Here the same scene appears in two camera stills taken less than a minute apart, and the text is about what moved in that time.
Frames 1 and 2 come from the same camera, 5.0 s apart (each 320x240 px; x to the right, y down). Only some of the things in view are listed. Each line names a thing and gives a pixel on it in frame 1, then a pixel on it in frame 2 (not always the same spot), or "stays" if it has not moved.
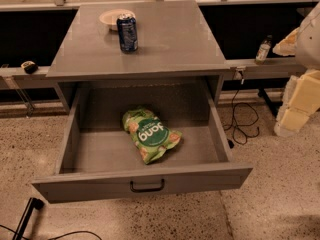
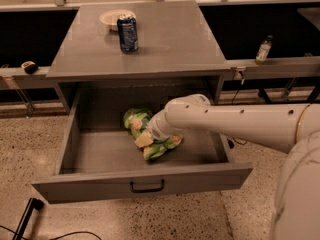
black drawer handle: (149, 188) stays
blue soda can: (127, 26) stays
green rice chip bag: (152, 138) stays
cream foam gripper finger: (302, 98) to (159, 128)
